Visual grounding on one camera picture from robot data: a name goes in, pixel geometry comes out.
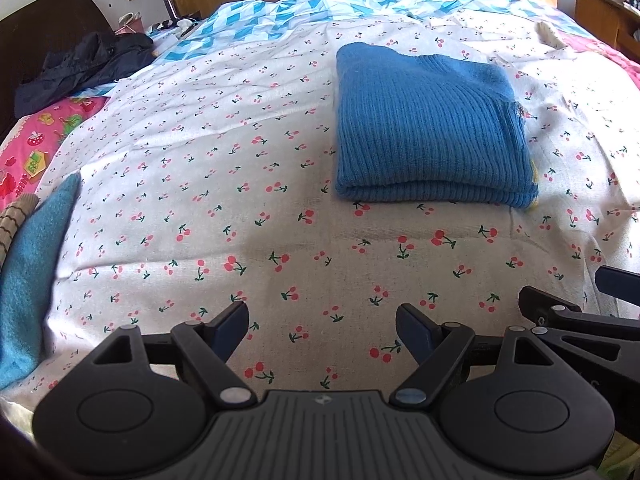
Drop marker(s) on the teal fleece cloth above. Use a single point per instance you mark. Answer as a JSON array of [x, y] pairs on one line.
[[35, 280]]

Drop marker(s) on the blue knit sweater yellow stripes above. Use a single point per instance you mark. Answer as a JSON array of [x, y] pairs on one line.
[[425, 120]]

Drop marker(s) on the pink blanket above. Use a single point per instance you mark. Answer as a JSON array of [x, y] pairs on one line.
[[600, 50]]

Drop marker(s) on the dark wooden headboard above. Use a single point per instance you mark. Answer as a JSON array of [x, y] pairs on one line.
[[45, 20]]

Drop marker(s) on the pink fruit print pillow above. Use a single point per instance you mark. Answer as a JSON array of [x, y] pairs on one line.
[[40, 145]]

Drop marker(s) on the dark crumpled jacket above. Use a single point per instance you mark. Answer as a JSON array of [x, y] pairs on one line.
[[85, 62]]

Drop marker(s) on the steel thermos bottle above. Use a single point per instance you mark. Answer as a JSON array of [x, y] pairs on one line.
[[173, 6]]

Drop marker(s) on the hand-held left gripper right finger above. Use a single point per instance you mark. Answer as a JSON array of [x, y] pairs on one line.
[[412, 332]]

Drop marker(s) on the blue white checked quilt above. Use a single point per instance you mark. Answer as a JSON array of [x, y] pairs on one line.
[[300, 7]]

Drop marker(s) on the cherry print bed sheet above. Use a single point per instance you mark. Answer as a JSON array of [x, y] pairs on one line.
[[225, 160]]

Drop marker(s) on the beige striped knit cloth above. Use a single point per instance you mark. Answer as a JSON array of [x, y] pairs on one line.
[[12, 222]]

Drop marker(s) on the pink bag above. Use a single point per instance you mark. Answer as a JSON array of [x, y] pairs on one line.
[[131, 24]]

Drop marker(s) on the wooden side cabinet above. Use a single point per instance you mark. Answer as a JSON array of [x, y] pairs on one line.
[[605, 15]]

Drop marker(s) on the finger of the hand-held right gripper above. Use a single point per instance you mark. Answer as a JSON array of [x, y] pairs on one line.
[[620, 281], [537, 305]]

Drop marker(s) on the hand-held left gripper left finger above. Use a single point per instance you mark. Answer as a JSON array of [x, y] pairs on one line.
[[232, 327]]

